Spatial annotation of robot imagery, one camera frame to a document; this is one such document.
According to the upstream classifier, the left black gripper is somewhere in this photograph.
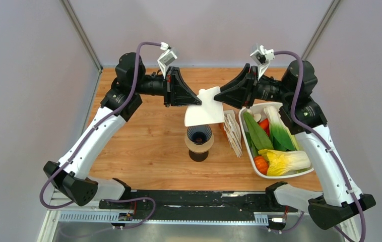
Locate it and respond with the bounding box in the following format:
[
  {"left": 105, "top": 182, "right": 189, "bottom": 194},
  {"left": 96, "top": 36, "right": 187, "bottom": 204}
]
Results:
[{"left": 133, "top": 66, "right": 201, "bottom": 107}]

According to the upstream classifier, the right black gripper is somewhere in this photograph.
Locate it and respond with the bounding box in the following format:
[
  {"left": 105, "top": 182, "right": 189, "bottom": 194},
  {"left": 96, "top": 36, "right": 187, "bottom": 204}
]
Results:
[{"left": 214, "top": 63, "right": 293, "bottom": 108}]

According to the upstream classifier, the white paper coffee filter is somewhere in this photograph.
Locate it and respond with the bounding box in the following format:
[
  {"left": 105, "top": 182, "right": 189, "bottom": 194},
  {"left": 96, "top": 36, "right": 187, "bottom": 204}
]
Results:
[{"left": 184, "top": 86, "right": 224, "bottom": 127}]

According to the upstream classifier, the dark blue coffee dripper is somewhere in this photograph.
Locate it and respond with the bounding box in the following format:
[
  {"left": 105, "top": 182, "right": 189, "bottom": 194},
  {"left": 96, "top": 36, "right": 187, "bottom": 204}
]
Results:
[{"left": 186, "top": 125, "right": 212, "bottom": 145}]

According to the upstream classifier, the wooden ring dripper holder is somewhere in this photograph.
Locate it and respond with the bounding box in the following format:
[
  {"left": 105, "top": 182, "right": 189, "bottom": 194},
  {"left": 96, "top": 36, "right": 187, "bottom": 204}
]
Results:
[{"left": 184, "top": 132, "right": 215, "bottom": 154}]

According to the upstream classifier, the glass carafe red lid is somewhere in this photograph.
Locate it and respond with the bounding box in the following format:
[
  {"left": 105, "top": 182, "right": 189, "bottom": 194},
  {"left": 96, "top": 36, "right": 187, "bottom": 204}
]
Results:
[{"left": 188, "top": 150, "right": 209, "bottom": 162}]

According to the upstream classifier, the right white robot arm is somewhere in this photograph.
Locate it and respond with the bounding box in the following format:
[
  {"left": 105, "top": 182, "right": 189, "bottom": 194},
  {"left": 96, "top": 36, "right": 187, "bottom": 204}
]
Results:
[{"left": 215, "top": 60, "right": 376, "bottom": 230}]

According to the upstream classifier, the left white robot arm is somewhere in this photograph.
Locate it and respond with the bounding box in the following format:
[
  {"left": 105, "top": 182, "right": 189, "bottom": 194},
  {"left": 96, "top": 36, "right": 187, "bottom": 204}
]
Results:
[{"left": 43, "top": 49, "right": 202, "bottom": 209}]

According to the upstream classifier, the stack of paper filters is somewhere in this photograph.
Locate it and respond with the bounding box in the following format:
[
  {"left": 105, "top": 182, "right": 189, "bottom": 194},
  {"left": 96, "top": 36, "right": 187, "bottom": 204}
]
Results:
[{"left": 218, "top": 110, "right": 242, "bottom": 158}]

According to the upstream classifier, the white plastic tray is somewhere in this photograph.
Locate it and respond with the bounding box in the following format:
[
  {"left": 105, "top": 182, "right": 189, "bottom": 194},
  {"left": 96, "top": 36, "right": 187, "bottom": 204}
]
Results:
[{"left": 238, "top": 102, "right": 314, "bottom": 179}]

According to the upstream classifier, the red pepper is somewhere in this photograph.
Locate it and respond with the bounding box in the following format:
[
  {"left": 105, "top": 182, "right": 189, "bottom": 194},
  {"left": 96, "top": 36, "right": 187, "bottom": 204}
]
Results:
[{"left": 259, "top": 118, "right": 270, "bottom": 137}]

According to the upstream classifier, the green leaf vegetable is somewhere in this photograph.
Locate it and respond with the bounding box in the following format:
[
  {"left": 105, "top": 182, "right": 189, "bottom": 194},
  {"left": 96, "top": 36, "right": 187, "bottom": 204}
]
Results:
[{"left": 243, "top": 111, "right": 274, "bottom": 151}]

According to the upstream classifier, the green bok choy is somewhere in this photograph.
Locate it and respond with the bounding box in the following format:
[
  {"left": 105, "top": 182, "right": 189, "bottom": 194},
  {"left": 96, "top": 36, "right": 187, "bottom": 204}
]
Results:
[{"left": 263, "top": 105, "right": 297, "bottom": 151}]

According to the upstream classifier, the orange tomato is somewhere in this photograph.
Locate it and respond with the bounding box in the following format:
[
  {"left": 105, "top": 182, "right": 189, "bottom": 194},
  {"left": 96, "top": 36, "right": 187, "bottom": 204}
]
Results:
[{"left": 253, "top": 156, "right": 269, "bottom": 175}]

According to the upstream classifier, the yellow napa cabbage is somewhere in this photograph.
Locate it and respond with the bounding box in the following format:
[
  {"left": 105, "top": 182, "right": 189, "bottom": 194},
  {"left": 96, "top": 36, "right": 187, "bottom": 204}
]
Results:
[{"left": 258, "top": 149, "right": 311, "bottom": 176}]

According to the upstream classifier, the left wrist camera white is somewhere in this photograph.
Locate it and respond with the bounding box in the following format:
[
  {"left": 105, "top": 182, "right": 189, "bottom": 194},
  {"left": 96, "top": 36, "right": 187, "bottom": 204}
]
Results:
[{"left": 157, "top": 42, "right": 178, "bottom": 78}]

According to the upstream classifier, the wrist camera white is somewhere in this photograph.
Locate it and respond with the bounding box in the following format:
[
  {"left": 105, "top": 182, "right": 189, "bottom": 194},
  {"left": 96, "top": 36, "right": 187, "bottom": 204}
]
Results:
[
  {"left": 157, "top": 42, "right": 178, "bottom": 78},
  {"left": 250, "top": 44, "right": 275, "bottom": 80}
]

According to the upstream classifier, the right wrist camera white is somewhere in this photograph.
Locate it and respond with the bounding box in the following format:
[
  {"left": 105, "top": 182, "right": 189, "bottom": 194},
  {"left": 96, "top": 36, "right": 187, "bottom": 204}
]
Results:
[{"left": 250, "top": 44, "right": 275, "bottom": 80}]

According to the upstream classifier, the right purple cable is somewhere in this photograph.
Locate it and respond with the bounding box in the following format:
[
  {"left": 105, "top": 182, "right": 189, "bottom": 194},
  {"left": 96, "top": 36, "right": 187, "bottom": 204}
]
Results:
[{"left": 268, "top": 50, "right": 367, "bottom": 242}]

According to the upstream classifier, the purple cable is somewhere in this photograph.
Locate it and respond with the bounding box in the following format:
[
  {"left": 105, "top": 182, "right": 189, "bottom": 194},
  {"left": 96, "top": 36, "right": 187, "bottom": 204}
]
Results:
[
  {"left": 268, "top": 50, "right": 367, "bottom": 242},
  {"left": 39, "top": 41, "right": 163, "bottom": 231}
]

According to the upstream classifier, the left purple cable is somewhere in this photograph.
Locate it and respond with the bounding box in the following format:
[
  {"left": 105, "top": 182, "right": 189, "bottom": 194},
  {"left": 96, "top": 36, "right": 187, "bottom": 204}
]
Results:
[{"left": 39, "top": 41, "right": 163, "bottom": 231}]

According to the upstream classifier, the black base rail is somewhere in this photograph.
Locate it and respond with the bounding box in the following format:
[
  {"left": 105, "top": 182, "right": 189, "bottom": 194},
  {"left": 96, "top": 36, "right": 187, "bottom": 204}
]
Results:
[{"left": 98, "top": 190, "right": 297, "bottom": 230}]

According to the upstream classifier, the aluminium frame post right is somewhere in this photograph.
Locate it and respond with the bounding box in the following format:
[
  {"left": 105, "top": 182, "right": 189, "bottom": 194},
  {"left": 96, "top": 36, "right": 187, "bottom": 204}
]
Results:
[{"left": 301, "top": 0, "right": 343, "bottom": 61}]

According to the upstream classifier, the aluminium frame post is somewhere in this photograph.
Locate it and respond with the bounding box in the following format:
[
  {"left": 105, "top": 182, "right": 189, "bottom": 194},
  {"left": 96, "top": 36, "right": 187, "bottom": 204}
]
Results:
[
  {"left": 60, "top": 0, "right": 103, "bottom": 74},
  {"left": 301, "top": 0, "right": 343, "bottom": 61}
]

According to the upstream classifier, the aluminium frame post left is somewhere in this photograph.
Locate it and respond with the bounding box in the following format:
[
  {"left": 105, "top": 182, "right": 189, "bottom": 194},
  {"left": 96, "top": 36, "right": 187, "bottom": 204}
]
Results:
[{"left": 60, "top": 0, "right": 103, "bottom": 74}]

